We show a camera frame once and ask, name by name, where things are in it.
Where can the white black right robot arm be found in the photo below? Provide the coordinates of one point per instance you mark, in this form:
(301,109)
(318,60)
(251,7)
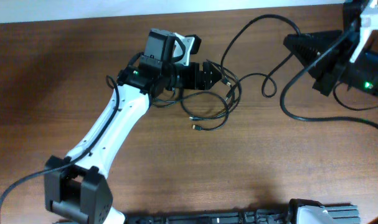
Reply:
(362,75)

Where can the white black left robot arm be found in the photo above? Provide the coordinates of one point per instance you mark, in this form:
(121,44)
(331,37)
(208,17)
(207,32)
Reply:
(76,187)

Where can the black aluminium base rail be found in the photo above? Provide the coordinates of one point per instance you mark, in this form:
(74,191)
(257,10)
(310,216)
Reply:
(298,211)

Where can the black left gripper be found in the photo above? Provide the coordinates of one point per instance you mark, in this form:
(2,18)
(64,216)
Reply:
(202,83)

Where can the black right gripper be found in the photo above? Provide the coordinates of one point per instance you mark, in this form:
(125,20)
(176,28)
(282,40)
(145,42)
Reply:
(329,76)

